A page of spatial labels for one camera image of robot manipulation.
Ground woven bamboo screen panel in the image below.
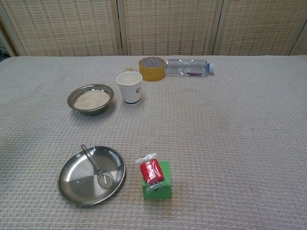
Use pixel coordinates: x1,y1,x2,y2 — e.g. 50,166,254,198
117,0,225,57
213,0,307,57
0,0,122,57
289,31,307,57

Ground beige woven tablecloth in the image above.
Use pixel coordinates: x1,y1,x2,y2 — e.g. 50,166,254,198
0,55,307,230

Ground yellow tape roll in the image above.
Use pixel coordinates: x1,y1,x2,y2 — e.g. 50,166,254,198
138,57,166,82

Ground red item in clear wrapper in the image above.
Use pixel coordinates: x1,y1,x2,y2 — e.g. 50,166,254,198
135,151,166,192

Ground white paper cup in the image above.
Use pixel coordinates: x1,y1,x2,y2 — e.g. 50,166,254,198
116,71,143,107

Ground green block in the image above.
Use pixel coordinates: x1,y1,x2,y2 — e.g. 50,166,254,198
142,161,173,200

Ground steel plate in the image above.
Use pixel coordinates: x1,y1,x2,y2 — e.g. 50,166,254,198
57,146,126,207

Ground metal spoon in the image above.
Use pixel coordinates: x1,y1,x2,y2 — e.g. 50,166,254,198
81,144,116,190

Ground clear plastic water bottle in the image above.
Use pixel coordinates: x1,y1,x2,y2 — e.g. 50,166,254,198
165,58,216,78

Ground steel bowl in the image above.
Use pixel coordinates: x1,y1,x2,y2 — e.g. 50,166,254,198
67,83,115,116

